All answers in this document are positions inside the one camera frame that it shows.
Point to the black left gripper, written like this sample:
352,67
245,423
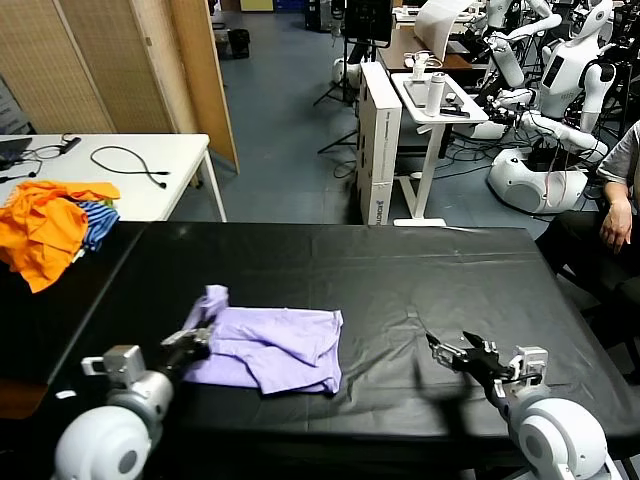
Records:
185,357

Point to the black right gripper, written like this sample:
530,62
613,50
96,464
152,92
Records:
492,372

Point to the lavender t-shirt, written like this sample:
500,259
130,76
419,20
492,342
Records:
280,345

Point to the person's forearm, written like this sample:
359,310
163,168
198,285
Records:
617,190

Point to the white robot with cylinder arm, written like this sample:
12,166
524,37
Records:
507,60

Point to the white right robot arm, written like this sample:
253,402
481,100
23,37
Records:
555,440

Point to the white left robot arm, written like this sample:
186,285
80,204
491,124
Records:
115,435

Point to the person's bare hand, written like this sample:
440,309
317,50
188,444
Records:
615,225

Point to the black table cover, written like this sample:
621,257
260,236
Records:
30,330
400,280

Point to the blue striped garment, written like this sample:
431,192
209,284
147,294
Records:
100,222

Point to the white table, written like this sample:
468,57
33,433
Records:
165,190

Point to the seated person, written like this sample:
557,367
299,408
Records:
580,250

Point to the orange garment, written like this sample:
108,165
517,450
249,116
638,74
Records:
40,225

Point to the white standing desk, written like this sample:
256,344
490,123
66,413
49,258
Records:
425,165

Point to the tall white cardboard box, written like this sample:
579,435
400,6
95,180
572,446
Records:
377,150

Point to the black power strip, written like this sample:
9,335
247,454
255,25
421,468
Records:
70,145

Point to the small black desk gadget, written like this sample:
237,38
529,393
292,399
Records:
455,112

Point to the grey person's shirt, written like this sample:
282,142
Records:
622,155

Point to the white water bottle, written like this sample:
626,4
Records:
434,95

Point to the dark laptop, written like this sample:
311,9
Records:
12,150

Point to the grey tablet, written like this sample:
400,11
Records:
415,92

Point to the white humanoid robot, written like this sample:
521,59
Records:
565,85

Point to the wooden folding screen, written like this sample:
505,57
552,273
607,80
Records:
100,65

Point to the black waste bin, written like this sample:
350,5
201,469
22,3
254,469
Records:
239,44

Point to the black tripod stand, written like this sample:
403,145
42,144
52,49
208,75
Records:
345,75

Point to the brown wooden desk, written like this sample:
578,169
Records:
400,50

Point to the curved white panel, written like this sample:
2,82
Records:
435,30

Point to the blue storage crate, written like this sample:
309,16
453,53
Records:
290,5

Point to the black monitor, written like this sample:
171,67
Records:
367,17

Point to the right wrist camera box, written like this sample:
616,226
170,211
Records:
530,365

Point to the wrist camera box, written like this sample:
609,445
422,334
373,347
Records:
120,365
530,365

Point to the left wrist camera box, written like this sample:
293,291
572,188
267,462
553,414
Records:
120,365

